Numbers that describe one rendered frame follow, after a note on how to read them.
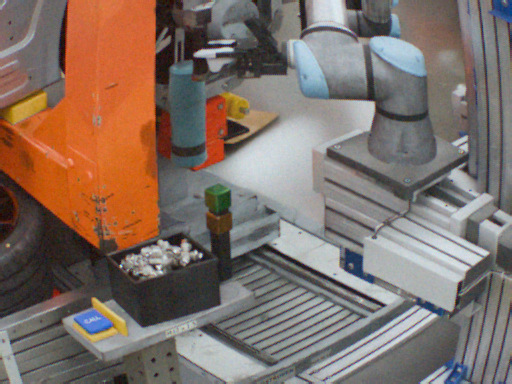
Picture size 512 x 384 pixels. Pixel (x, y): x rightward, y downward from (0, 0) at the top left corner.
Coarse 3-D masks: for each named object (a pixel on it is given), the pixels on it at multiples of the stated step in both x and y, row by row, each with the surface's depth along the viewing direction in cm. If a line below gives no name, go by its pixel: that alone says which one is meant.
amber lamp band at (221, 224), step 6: (210, 216) 263; (216, 216) 262; (222, 216) 262; (228, 216) 263; (210, 222) 264; (216, 222) 262; (222, 222) 263; (228, 222) 264; (210, 228) 264; (216, 228) 263; (222, 228) 263; (228, 228) 264
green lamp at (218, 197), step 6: (216, 186) 262; (222, 186) 262; (204, 192) 262; (210, 192) 261; (216, 192) 260; (222, 192) 260; (228, 192) 261; (204, 198) 263; (210, 198) 261; (216, 198) 260; (222, 198) 261; (228, 198) 262; (210, 204) 262; (216, 204) 260; (222, 204) 261; (228, 204) 262; (216, 210) 261
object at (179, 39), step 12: (156, 0) 313; (252, 0) 332; (156, 12) 314; (156, 24) 315; (168, 24) 322; (156, 36) 318; (180, 36) 323; (192, 36) 345; (156, 48) 318; (168, 48) 346; (180, 48) 325; (156, 60) 342; (168, 60) 340; (180, 60) 326; (156, 72) 334; (168, 72) 334; (168, 84) 324
